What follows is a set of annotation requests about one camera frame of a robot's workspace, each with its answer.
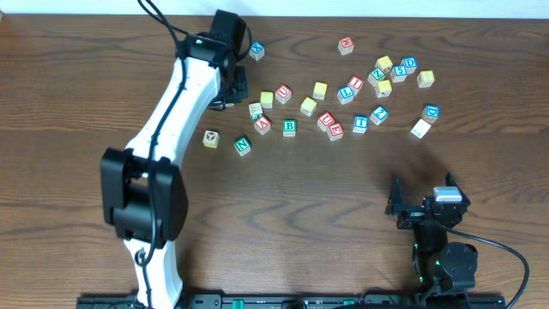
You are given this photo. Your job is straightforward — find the red H block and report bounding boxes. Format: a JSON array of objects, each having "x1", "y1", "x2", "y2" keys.
[{"x1": 338, "y1": 36, "x2": 355, "y2": 56}]

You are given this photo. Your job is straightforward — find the blue D block lower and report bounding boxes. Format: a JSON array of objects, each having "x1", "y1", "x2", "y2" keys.
[{"x1": 421, "y1": 105, "x2": 440, "y2": 124}]

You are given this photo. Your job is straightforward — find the red U block lower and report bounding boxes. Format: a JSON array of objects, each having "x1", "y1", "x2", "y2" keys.
[{"x1": 317, "y1": 112, "x2": 335, "y2": 131}]

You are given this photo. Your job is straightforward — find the blue D block upper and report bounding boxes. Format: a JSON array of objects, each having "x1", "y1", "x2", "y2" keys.
[{"x1": 401, "y1": 57, "x2": 418, "y2": 75}]

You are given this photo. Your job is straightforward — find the black cable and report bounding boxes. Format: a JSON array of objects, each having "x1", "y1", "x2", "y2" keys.
[
  {"x1": 135, "y1": 0, "x2": 192, "y2": 309},
  {"x1": 432, "y1": 216, "x2": 531, "y2": 309}
]

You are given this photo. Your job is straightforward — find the yellow block centre lower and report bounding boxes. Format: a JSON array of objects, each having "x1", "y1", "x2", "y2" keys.
[{"x1": 300, "y1": 97, "x2": 317, "y2": 117}]

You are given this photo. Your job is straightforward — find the red u block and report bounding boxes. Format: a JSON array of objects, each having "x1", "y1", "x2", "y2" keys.
[
  {"x1": 317, "y1": 112, "x2": 335, "y2": 131},
  {"x1": 275, "y1": 84, "x2": 293, "y2": 105}
]

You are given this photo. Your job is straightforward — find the yellow block centre upper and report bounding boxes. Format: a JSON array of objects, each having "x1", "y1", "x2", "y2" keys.
[{"x1": 313, "y1": 82, "x2": 328, "y2": 100}]

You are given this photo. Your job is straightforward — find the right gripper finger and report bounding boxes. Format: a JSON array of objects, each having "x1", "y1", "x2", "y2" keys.
[
  {"x1": 445, "y1": 173, "x2": 471, "y2": 204},
  {"x1": 384, "y1": 174, "x2": 406, "y2": 215}
]

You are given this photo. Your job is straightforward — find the red E block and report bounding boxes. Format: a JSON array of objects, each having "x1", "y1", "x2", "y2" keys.
[{"x1": 327, "y1": 122, "x2": 344, "y2": 142}]

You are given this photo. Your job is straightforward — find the wood block green side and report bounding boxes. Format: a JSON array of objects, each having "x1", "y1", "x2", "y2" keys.
[{"x1": 248, "y1": 102, "x2": 263, "y2": 121}]

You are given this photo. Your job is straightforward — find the blue d block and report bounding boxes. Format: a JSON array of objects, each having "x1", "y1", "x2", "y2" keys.
[
  {"x1": 401, "y1": 57, "x2": 418, "y2": 75},
  {"x1": 421, "y1": 105, "x2": 440, "y2": 124}
]

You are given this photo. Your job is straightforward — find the blue X block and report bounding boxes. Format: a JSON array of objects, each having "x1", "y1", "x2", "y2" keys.
[{"x1": 249, "y1": 41, "x2": 265, "y2": 61}]

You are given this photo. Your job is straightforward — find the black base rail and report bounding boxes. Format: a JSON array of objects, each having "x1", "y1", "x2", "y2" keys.
[{"x1": 75, "y1": 293, "x2": 507, "y2": 309}]

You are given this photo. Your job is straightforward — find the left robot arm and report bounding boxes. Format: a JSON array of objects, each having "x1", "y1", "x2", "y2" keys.
[{"x1": 100, "y1": 10, "x2": 251, "y2": 308}]

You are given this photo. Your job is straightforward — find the green N block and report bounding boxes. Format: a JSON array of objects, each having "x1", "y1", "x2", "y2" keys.
[{"x1": 234, "y1": 136, "x2": 251, "y2": 156}]

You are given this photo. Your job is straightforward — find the red I block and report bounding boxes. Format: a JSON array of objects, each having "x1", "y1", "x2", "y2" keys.
[{"x1": 347, "y1": 76, "x2": 365, "y2": 95}]

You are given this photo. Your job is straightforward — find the red U block upper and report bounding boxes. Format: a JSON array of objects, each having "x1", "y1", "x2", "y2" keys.
[{"x1": 275, "y1": 84, "x2": 293, "y2": 105}]

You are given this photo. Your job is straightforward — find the blue T block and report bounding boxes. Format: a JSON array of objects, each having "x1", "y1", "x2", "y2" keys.
[{"x1": 353, "y1": 115, "x2": 369, "y2": 134}]

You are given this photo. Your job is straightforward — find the left black cable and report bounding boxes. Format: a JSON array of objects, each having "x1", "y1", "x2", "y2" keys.
[{"x1": 135, "y1": 0, "x2": 192, "y2": 309}]

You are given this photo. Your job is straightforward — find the yellow 8 block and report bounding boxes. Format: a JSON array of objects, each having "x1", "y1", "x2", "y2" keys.
[{"x1": 417, "y1": 70, "x2": 435, "y2": 88}]

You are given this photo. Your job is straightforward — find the yellow block below Z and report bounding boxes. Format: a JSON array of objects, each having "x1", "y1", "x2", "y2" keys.
[{"x1": 375, "y1": 80, "x2": 392, "y2": 98}]

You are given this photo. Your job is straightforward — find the blue 2 block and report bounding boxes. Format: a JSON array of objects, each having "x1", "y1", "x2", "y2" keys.
[{"x1": 370, "y1": 106, "x2": 389, "y2": 125}]

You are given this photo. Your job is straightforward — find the plain wood block right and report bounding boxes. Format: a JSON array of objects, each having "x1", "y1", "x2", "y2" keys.
[{"x1": 410, "y1": 118, "x2": 431, "y2": 139}]

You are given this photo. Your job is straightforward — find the right black cable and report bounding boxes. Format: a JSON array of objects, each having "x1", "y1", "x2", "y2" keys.
[{"x1": 432, "y1": 216, "x2": 531, "y2": 309}]

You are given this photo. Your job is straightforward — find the blue 5 block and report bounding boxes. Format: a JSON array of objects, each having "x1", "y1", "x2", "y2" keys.
[{"x1": 389, "y1": 65, "x2": 407, "y2": 83}]

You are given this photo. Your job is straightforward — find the yellow O block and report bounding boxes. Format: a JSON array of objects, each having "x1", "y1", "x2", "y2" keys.
[{"x1": 260, "y1": 91, "x2": 274, "y2": 108}]

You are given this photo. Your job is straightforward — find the yellow block top right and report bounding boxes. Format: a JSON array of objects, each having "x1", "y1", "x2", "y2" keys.
[{"x1": 375, "y1": 56, "x2": 393, "y2": 73}]

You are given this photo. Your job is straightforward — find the red A block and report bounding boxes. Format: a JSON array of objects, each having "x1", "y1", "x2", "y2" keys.
[{"x1": 254, "y1": 115, "x2": 272, "y2": 135}]

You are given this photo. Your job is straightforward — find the blue L block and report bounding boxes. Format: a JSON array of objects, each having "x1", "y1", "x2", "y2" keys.
[{"x1": 337, "y1": 86, "x2": 354, "y2": 105}]

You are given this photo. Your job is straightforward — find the wood picture block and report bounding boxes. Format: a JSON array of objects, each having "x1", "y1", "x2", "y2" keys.
[{"x1": 202, "y1": 130, "x2": 220, "y2": 148}]

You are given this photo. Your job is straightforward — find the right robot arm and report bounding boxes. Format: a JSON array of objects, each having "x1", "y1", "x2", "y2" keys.
[{"x1": 385, "y1": 174, "x2": 478, "y2": 306}]

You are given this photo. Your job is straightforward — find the green Z block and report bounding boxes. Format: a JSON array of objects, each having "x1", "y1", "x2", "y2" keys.
[{"x1": 367, "y1": 68, "x2": 386, "y2": 87}]

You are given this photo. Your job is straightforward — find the green B block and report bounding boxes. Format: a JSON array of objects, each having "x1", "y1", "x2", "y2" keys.
[{"x1": 282, "y1": 119, "x2": 297, "y2": 137}]

